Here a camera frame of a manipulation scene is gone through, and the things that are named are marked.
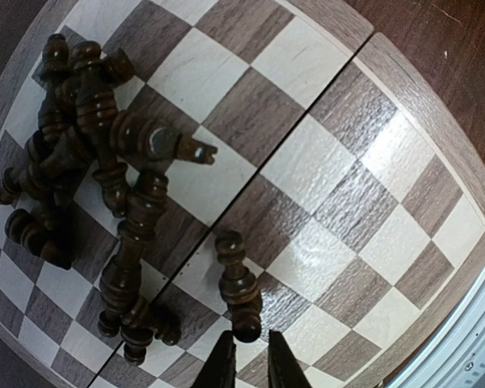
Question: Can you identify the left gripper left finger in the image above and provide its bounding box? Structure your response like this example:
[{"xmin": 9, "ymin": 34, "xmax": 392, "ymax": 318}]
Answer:
[{"xmin": 196, "ymin": 331, "xmax": 236, "ymax": 388}]

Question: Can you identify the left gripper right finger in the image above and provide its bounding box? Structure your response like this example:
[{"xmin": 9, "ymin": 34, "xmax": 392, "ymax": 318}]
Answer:
[{"xmin": 268, "ymin": 331, "xmax": 310, "ymax": 388}]

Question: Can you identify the dark pawn chess piece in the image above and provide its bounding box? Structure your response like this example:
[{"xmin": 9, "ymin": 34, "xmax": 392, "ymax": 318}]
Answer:
[{"xmin": 215, "ymin": 230, "xmax": 263, "ymax": 343}]

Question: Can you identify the wooden chess board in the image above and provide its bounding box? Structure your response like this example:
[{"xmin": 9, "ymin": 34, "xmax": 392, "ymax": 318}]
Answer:
[{"xmin": 0, "ymin": 1, "xmax": 485, "ymax": 387}]

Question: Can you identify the pile of dark chess pieces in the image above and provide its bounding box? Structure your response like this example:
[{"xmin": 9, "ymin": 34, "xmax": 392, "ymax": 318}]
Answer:
[{"xmin": 0, "ymin": 34, "xmax": 217, "ymax": 366}]

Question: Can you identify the front aluminium rail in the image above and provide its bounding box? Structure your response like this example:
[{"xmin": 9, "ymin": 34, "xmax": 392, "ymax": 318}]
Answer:
[{"xmin": 388, "ymin": 268, "xmax": 485, "ymax": 387}]

